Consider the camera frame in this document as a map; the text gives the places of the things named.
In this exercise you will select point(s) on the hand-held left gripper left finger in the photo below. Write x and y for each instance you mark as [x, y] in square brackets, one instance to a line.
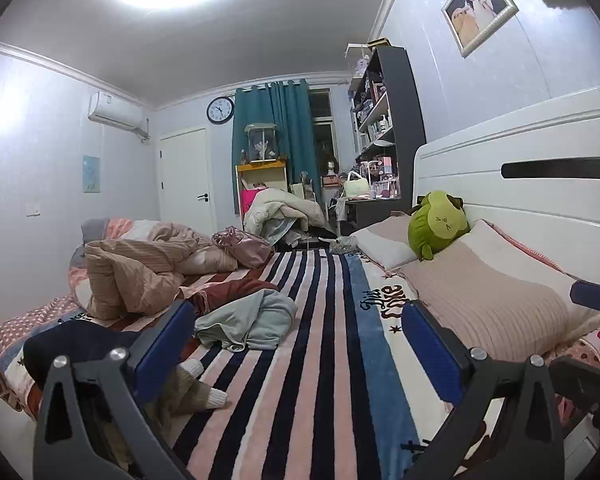
[165, 346]

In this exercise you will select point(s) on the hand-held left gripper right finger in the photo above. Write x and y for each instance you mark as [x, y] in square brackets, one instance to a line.
[426, 346]

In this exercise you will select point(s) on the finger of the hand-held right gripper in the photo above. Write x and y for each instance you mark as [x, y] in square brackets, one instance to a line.
[585, 380]
[595, 294]

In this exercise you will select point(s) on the navy planet print sweater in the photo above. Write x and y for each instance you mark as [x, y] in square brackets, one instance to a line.
[70, 345]

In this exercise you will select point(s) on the pink dotted cloth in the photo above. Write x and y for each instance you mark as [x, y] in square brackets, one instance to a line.
[595, 342]

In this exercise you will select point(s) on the tan sweater with white cuffs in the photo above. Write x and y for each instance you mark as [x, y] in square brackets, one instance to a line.
[195, 392]

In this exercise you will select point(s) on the large pink knit pillow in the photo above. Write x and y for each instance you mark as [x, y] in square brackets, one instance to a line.
[480, 300]

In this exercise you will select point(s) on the maroon garment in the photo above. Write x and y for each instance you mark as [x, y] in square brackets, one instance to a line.
[230, 290]

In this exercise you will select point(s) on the pink striped quilt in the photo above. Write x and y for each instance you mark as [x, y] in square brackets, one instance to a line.
[125, 270]

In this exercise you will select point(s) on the light blue garment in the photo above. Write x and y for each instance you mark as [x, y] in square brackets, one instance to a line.
[250, 320]

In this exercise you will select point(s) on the small pink white pillow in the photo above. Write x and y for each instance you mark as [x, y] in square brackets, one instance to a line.
[380, 240]

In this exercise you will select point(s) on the green plush toy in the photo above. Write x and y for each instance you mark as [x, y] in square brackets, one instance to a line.
[437, 225]

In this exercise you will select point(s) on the striped bed blanket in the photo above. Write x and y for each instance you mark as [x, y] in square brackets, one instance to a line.
[305, 360]

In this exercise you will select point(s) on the shiny pink bag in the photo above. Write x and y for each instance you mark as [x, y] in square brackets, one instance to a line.
[245, 247]

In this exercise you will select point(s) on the small grey patterned cloth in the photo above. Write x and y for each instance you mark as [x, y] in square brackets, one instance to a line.
[346, 246]

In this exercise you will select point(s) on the dark desk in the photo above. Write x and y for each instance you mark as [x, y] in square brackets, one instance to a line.
[365, 212]

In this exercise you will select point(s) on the white bed headboard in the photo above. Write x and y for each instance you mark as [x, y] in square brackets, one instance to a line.
[480, 175]

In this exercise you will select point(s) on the white door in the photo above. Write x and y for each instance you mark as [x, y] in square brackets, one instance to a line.
[187, 180]

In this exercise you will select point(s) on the magenta bag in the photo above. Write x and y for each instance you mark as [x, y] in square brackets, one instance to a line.
[249, 200]

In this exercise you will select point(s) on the white handbag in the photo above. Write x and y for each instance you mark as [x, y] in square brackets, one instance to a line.
[356, 186]

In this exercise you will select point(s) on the white duvet pile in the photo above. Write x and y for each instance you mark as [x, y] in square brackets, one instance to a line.
[280, 212]

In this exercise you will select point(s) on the yellow white cabinet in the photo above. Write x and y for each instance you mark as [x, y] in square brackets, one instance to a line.
[262, 172]

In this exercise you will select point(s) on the wig on mannequin head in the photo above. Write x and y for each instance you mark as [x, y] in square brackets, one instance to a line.
[330, 164]

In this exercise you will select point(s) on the glass display case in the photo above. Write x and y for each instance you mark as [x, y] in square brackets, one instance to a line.
[261, 144]

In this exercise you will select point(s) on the dark bookshelf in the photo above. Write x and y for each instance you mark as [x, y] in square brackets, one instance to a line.
[410, 110]

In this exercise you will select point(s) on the white air conditioner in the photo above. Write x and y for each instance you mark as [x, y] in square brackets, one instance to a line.
[115, 110]

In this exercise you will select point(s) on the teal curtain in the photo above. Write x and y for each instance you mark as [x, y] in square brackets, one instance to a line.
[292, 125]

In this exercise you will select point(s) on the window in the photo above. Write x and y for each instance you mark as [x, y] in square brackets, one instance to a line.
[322, 110]

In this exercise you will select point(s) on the blue wall poster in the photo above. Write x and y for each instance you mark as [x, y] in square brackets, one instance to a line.
[92, 174]

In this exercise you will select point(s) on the white wall switch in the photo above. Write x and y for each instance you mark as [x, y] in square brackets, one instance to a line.
[33, 210]

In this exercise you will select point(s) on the round wall clock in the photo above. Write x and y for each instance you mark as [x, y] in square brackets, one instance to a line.
[220, 110]

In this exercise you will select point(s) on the framed wall photo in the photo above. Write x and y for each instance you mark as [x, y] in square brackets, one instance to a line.
[476, 5]

